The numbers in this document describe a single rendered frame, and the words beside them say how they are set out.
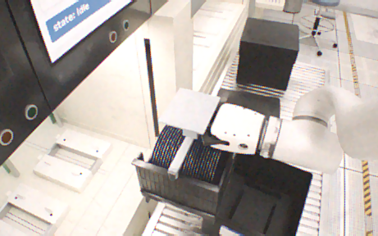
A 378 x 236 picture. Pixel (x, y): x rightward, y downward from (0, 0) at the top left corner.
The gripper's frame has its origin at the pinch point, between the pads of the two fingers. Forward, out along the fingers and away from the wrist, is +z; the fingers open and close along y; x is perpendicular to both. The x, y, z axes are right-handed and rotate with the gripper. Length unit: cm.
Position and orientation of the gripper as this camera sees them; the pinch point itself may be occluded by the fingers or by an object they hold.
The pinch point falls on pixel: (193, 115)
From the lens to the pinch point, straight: 62.8
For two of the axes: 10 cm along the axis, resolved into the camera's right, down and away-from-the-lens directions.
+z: -9.3, -2.5, 2.6
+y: 3.6, -6.5, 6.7
